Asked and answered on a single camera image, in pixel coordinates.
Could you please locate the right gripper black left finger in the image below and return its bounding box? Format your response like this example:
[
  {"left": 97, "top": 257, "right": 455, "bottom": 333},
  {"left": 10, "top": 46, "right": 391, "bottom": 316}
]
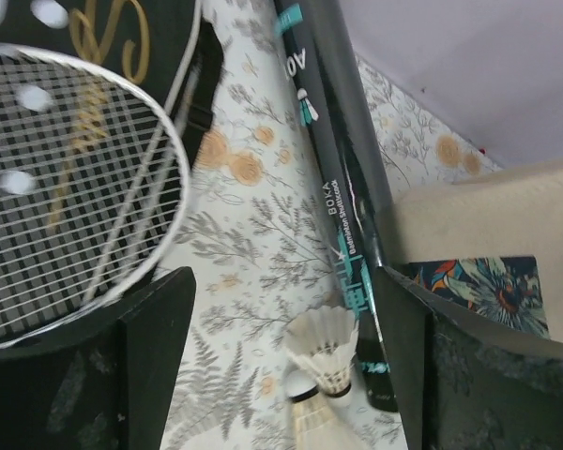
[{"left": 0, "top": 267, "right": 196, "bottom": 450}]

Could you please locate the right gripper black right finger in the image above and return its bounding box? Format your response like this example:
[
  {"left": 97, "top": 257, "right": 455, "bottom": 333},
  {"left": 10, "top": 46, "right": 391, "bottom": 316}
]
[{"left": 373, "top": 266, "right": 563, "bottom": 449}]

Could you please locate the white feather shuttlecock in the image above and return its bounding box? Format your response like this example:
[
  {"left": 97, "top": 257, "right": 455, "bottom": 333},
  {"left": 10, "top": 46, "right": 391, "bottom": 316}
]
[
  {"left": 282, "top": 306, "right": 358, "bottom": 408},
  {"left": 283, "top": 369, "right": 368, "bottom": 450}
]

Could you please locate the black teal shuttlecock tube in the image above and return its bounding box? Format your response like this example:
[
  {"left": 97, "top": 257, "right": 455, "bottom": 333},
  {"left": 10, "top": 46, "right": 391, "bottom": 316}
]
[{"left": 273, "top": 1, "right": 398, "bottom": 413}]

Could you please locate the white badminton racket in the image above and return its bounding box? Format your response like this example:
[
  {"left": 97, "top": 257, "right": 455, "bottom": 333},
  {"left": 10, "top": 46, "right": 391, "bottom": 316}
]
[{"left": 0, "top": 43, "right": 190, "bottom": 348}]

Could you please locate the beige floral tote bag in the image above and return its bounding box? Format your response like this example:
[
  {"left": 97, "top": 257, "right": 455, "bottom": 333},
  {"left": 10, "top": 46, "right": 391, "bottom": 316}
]
[{"left": 380, "top": 158, "right": 563, "bottom": 342}]

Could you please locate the floral patterned table cloth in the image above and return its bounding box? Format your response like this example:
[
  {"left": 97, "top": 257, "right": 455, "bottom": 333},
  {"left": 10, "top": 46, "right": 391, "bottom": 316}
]
[{"left": 157, "top": 0, "right": 506, "bottom": 450}]

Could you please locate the black racket cover bag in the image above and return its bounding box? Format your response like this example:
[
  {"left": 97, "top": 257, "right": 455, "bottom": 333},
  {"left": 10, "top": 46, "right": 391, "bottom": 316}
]
[{"left": 0, "top": 0, "right": 224, "bottom": 164}]

